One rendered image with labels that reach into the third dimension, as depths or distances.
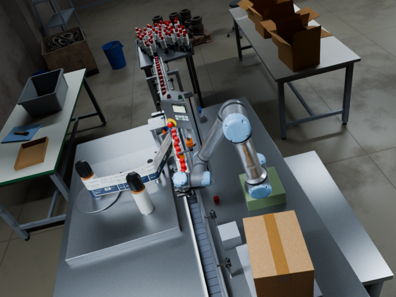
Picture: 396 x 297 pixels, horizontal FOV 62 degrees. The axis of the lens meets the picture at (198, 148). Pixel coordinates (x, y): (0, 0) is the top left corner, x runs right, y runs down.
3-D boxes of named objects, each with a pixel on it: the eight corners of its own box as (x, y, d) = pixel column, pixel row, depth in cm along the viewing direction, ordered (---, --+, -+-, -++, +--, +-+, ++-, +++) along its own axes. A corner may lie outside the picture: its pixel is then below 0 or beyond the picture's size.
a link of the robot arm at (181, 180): (188, 184, 165) (171, 185, 165) (191, 190, 175) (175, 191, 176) (188, 169, 168) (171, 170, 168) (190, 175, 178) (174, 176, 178)
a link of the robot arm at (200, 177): (210, 162, 174) (188, 164, 175) (210, 178, 165) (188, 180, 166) (211, 173, 179) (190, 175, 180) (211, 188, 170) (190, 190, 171)
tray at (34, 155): (23, 147, 305) (21, 144, 303) (48, 139, 306) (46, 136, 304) (15, 170, 279) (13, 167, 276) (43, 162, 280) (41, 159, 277)
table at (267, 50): (236, 59, 526) (228, 9, 477) (285, 46, 523) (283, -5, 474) (279, 143, 355) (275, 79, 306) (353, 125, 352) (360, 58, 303)
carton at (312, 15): (258, 42, 373) (256, 9, 349) (304, 30, 372) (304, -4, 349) (271, 58, 338) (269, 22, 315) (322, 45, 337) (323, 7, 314)
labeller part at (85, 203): (78, 185, 234) (78, 184, 234) (121, 173, 235) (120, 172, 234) (74, 219, 210) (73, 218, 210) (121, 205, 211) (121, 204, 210)
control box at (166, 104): (175, 117, 200) (167, 90, 188) (201, 119, 193) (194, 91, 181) (168, 128, 194) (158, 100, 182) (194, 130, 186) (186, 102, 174)
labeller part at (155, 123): (148, 120, 232) (147, 119, 231) (163, 116, 232) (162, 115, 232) (149, 131, 222) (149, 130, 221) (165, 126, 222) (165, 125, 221)
